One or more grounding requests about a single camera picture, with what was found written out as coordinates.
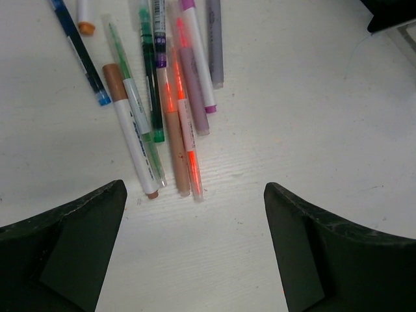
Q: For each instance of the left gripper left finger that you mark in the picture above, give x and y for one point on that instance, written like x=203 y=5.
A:
x=58 y=260

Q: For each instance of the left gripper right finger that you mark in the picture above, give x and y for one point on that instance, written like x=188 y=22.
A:
x=328 y=263

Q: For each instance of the blue pen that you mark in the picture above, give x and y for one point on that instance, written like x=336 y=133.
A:
x=83 y=57

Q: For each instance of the tan pen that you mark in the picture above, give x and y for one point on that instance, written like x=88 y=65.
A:
x=173 y=124

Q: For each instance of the green transparent pen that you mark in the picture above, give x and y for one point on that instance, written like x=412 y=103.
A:
x=137 y=108

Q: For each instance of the brown capped white marker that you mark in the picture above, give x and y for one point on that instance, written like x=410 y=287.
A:
x=138 y=154

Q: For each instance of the mauve pen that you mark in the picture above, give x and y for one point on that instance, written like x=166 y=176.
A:
x=194 y=90

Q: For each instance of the dark green pen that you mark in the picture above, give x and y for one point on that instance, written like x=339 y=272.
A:
x=151 y=75

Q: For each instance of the white slotted container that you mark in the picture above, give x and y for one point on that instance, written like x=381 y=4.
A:
x=404 y=38

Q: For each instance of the orange capped white marker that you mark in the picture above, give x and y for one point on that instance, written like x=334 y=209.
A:
x=86 y=16

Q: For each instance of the black slotted container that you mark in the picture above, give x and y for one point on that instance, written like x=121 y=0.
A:
x=389 y=13

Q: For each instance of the orange highlighter pen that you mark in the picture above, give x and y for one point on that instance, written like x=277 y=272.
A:
x=181 y=39

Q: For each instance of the magenta capped white marker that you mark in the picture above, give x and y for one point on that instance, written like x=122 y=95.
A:
x=191 y=20

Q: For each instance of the grey pen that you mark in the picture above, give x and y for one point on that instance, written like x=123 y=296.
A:
x=215 y=45

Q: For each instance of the purple barcode pen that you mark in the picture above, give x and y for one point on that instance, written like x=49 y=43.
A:
x=159 y=33

